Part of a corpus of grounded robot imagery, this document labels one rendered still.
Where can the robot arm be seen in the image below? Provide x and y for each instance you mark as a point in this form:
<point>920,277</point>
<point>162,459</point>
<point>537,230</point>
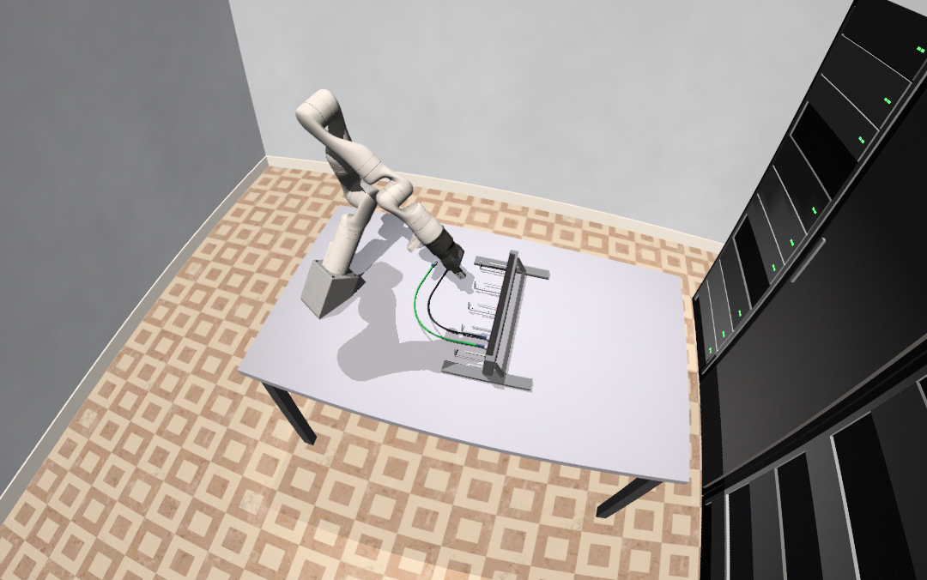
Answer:
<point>314,115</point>

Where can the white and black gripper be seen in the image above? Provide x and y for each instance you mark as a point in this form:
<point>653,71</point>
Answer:
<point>441,244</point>

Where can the dark grey rack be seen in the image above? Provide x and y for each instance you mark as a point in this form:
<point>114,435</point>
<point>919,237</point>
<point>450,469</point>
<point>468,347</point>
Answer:
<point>487,374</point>

